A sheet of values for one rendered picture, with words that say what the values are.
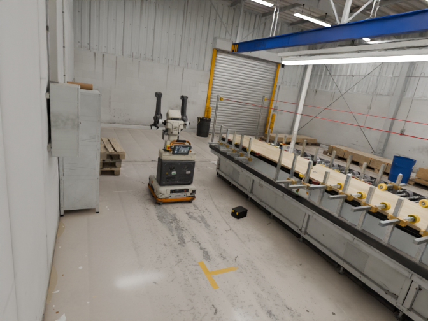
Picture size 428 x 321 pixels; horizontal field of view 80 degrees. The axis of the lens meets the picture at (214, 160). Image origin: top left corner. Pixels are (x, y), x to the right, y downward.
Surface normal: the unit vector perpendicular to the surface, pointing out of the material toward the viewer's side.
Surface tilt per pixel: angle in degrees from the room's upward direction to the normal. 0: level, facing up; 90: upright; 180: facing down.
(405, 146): 90
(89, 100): 90
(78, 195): 90
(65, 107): 90
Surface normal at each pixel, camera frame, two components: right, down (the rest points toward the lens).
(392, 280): -0.89, 0.00
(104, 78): 0.43, 0.30
